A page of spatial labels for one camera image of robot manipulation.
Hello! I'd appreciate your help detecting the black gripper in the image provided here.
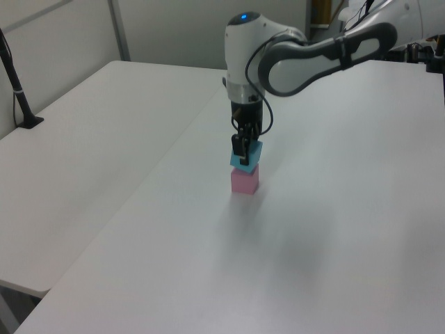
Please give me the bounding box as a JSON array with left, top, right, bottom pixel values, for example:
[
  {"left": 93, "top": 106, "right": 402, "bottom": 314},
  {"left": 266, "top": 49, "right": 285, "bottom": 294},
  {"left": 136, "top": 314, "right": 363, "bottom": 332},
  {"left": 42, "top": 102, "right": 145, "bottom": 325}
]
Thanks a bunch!
[{"left": 229, "top": 100, "right": 264, "bottom": 166}]

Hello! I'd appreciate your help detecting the blue cube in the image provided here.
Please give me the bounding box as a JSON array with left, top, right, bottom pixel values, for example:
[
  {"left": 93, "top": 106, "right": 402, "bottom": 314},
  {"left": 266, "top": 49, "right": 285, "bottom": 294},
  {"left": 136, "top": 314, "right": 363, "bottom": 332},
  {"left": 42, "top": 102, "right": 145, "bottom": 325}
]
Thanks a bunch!
[{"left": 229, "top": 139, "right": 264, "bottom": 175}]

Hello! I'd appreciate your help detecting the pink cube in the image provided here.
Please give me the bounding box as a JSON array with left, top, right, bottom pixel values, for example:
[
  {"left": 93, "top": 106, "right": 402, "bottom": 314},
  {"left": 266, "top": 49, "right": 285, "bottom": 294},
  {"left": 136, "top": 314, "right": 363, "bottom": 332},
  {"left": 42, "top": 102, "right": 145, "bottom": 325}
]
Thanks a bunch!
[{"left": 230, "top": 165, "right": 261, "bottom": 195}]

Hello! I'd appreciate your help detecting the yellow board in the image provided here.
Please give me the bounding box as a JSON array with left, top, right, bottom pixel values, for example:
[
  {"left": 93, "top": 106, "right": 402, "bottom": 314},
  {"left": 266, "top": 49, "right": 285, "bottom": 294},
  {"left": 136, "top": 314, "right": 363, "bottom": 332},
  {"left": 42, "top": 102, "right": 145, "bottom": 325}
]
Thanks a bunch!
[{"left": 311, "top": 0, "right": 334, "bottom": 26}]

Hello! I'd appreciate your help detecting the black pole with base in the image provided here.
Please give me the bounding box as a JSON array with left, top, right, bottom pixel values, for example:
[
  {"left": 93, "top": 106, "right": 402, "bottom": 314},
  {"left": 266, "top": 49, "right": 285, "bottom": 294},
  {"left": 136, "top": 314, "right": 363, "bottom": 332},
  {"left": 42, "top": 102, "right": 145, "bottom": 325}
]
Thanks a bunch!
[{"left": 0, "top": 27, "right": 45, "bottom": 130}]

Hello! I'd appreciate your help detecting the grey table leg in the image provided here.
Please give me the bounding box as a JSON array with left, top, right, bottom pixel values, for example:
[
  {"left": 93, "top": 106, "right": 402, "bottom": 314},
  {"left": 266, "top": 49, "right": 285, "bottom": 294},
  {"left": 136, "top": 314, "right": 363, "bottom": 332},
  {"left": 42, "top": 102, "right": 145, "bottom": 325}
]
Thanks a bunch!
[{"left": 0, "top": 285, "right": 21, "bottom": 334}]

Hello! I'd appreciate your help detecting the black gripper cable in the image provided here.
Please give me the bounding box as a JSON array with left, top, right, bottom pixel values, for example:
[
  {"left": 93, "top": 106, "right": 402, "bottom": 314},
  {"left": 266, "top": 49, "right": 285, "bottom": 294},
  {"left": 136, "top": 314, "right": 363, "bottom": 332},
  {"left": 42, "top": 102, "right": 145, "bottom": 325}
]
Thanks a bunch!
[{"left": 244, "top": 29, "right": 275, "bottom": 136}]

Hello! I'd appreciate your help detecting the black clamp mount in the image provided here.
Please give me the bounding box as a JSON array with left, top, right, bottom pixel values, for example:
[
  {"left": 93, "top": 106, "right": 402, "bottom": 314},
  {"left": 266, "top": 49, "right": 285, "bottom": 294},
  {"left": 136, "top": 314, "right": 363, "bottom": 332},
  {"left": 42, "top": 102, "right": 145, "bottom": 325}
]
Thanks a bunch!
[{"left": 425, "top": 33, "right": 445, "bottom": 74}]

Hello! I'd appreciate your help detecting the thin black pole cable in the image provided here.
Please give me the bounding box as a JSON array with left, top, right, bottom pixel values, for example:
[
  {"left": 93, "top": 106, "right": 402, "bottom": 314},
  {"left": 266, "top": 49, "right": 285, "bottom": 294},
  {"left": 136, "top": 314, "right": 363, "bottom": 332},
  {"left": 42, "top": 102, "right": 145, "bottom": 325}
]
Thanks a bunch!
[{"left": 11, "top": 90, "right": 22, "bottom": 127}]

